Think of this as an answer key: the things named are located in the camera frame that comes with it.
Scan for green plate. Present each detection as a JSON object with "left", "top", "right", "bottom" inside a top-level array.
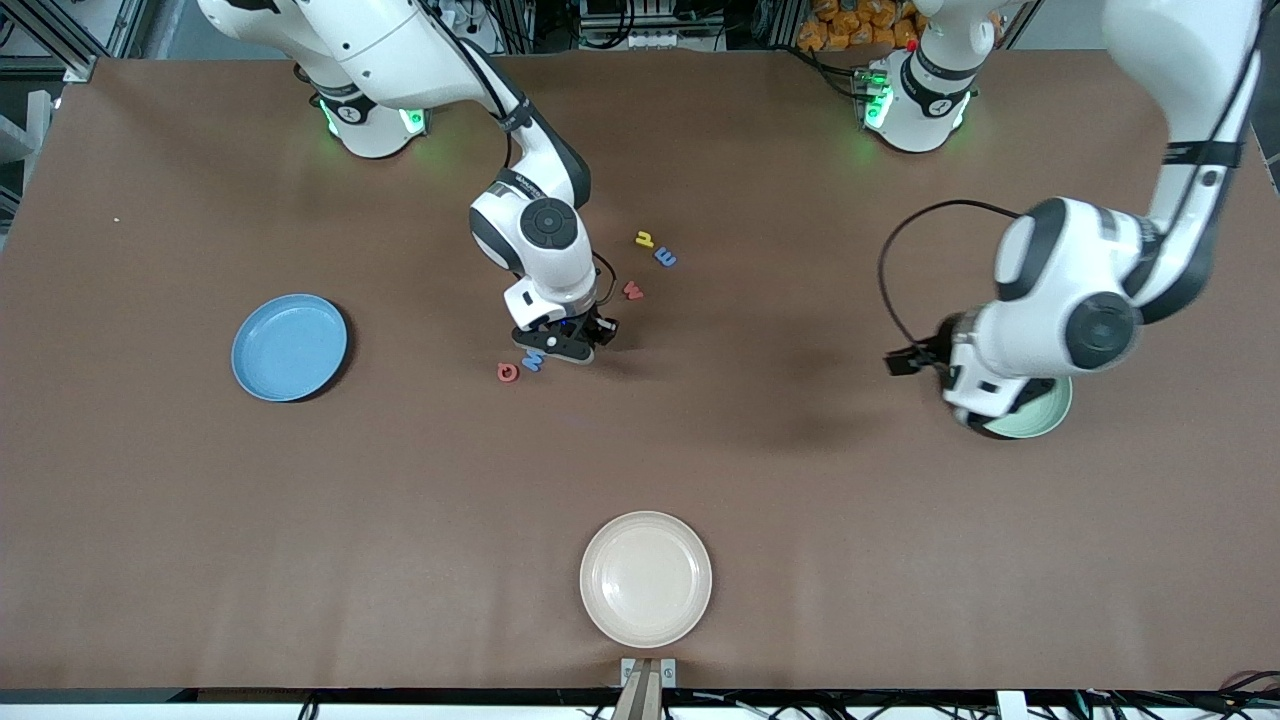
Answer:
[{"left": 985, "top": 375, "right": 1073, "bottom": 440}]

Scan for blue plate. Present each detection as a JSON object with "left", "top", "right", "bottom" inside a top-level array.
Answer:
[{"left": 231, "top": 293, "right": 349, "bottom": 403}]

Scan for cream white plate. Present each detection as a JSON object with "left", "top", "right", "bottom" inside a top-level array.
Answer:
[{"left": 580, "top": 511, "right": 713, "bottom": 649}]

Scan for brown table cover sheet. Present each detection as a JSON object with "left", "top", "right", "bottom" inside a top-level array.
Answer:
[{"left": 0, "top": 50, "right": 1280, "bottom": 693}]

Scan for orange snack bags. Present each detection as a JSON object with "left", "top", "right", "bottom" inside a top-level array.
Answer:
[{"left": 797, "top": 0, "right": 926, "bottom": 54}]

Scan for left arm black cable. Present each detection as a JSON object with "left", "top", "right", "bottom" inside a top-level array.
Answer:
[{"left": 878, "top": 200, "right": 1023, "bottom": 351}]

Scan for metal table edge bracket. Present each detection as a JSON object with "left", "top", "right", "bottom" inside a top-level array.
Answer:
[{"left": 620, "top": 657, "right": 677, "bottom": 690}]

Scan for aluminium frame profile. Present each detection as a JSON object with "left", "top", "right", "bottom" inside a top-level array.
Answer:
[{"left": 0, "top": 0, "right": 101, "bottom": 83}]

